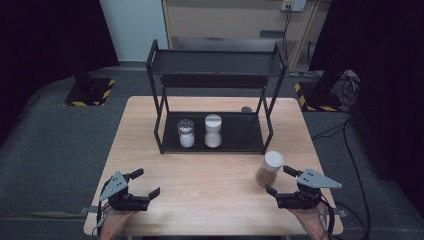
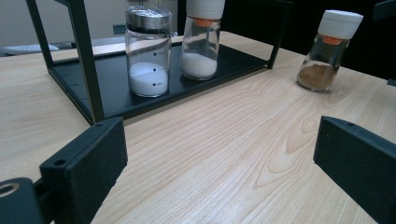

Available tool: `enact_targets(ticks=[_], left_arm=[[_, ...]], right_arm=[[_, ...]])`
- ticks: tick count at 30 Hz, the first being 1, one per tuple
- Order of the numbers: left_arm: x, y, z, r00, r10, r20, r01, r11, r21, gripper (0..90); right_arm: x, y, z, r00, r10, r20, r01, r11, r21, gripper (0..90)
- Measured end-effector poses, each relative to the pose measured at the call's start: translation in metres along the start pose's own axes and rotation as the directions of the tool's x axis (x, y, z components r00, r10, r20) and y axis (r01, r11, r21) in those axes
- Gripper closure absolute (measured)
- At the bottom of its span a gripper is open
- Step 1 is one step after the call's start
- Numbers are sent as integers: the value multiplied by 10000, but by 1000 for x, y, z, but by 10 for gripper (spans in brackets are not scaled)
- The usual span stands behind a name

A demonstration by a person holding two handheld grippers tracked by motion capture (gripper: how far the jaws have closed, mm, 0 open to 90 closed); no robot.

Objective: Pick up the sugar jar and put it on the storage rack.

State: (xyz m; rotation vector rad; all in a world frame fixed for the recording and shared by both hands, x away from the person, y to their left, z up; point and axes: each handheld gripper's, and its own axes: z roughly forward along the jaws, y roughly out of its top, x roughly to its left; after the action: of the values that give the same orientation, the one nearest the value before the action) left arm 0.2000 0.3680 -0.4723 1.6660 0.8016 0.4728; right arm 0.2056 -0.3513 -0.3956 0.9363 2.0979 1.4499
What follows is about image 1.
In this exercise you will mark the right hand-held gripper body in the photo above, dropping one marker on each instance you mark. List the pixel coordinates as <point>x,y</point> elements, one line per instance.
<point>315,180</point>

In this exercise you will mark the dark curtain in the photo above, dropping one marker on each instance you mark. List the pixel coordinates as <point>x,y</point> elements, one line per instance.
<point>390,83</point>
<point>40,50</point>

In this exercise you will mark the beige wooden cabinet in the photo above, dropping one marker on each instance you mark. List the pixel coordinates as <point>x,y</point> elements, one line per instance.
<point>226,20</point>

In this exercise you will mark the white-lid jar of brown spice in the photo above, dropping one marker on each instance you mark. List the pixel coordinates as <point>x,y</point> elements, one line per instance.
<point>269,170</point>

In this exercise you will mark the black two-tier metal rack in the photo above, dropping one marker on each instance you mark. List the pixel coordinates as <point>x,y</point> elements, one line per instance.
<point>240,131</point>

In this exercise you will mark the white-lid jar of white powder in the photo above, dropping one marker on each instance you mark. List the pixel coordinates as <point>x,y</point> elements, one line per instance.
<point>213,131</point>

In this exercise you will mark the black stand with striped base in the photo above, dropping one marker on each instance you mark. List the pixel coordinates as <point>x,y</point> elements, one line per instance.
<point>90,91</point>
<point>320,98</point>

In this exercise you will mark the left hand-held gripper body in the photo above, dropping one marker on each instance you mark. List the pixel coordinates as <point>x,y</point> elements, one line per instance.
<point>115,186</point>

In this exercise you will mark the small grey round disc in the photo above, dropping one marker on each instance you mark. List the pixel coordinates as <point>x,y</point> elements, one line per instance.
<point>246,109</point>

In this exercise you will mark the silver-lid glass jar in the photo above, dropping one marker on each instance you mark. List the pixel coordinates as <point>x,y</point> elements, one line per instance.
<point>186,133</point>

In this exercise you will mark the white wall socket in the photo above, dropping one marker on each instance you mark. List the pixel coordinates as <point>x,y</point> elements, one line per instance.
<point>294,4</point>

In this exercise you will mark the person's right hand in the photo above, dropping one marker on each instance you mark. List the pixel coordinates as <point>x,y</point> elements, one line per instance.
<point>315,223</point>

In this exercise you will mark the person's left hand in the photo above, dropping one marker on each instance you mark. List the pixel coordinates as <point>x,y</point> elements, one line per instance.
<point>113,225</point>

